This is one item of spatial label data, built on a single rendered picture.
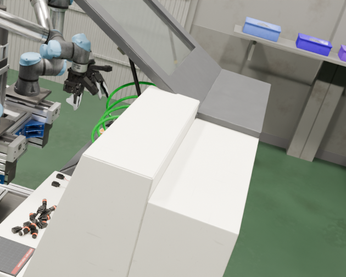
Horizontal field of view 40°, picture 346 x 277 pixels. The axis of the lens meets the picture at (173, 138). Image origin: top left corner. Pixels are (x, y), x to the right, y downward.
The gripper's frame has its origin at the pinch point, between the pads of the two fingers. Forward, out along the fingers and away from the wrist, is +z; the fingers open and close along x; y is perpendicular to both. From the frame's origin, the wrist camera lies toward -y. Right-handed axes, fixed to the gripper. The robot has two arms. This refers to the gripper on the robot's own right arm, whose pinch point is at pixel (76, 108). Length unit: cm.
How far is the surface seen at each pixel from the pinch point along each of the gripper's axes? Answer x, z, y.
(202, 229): 93, -23, -79
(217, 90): -9, -28, -64
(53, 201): 46, 24, -14
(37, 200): 49, 24, -8
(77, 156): 0.4, 26.6, -5.2
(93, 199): 93, -20, -45
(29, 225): 69, 20, -15
